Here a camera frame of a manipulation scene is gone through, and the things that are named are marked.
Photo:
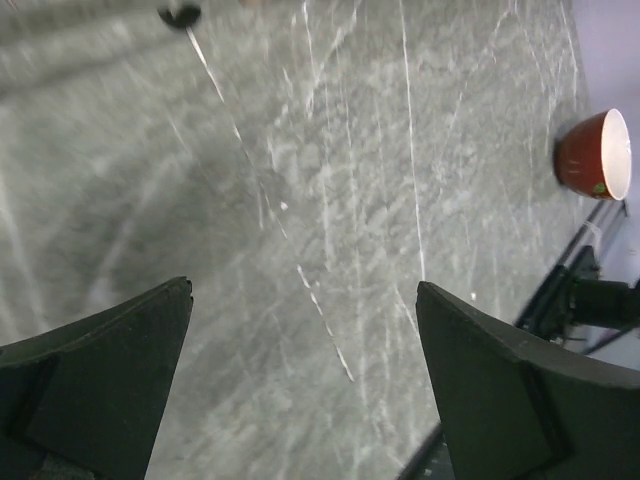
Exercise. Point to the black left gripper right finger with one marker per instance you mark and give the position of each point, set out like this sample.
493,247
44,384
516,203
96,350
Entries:
514,406

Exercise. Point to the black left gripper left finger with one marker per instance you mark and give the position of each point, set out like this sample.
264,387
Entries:
92,393

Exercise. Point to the white small bowl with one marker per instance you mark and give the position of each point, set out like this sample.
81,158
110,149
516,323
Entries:
594,158

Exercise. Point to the chrome dish rack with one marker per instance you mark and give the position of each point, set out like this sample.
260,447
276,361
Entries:
182,17

